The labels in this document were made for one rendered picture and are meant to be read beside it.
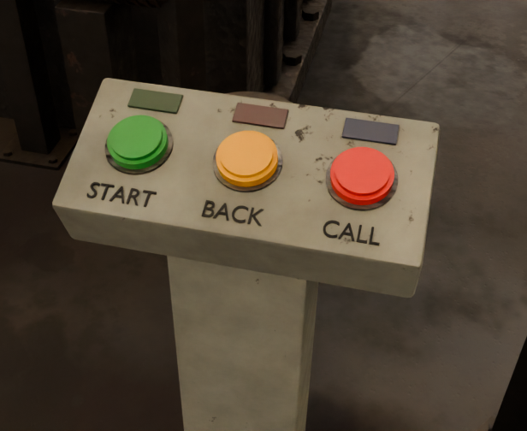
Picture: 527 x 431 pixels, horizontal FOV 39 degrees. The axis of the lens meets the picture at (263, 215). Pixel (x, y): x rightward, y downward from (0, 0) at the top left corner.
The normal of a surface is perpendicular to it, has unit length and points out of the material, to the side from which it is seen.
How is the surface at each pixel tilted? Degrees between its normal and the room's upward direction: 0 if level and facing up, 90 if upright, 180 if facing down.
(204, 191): 20
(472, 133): 0
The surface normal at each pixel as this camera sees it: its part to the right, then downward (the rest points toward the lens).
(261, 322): -0.22, 0.63
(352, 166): -0.07, -0.49
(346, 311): 0.01, -0.76
